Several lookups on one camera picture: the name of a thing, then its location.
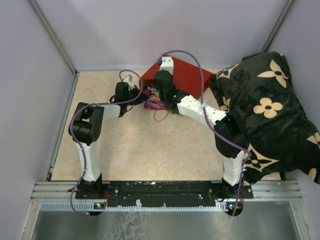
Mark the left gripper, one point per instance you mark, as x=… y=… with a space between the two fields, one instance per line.
x=141 y=99

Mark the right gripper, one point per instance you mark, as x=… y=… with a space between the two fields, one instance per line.
x=168 y=72

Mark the purple snack packet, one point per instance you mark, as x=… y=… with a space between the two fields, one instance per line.
x=154 y=102

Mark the red paper bag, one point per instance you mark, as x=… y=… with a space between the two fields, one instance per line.
x=188 y=79

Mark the twisted paper bag handle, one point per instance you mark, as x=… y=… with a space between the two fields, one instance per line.
x=160 y=115

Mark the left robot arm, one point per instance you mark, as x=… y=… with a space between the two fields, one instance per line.
x=85 y=129

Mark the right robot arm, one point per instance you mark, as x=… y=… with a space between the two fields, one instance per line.
x=231 y=138

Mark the black floral blanket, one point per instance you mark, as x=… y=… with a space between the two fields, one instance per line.
x=281 y=137

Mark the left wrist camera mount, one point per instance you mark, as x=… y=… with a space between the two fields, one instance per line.
x=129 y=80

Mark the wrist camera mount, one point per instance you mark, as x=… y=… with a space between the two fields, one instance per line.
x=166 y=63
x=129 y=80

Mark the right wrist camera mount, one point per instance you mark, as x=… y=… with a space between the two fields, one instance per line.
x=166 y=63

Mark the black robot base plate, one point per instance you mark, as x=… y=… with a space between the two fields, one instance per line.
x=199 y=193

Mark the aluminium frame rail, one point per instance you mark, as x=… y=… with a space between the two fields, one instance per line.
x=59 y=196

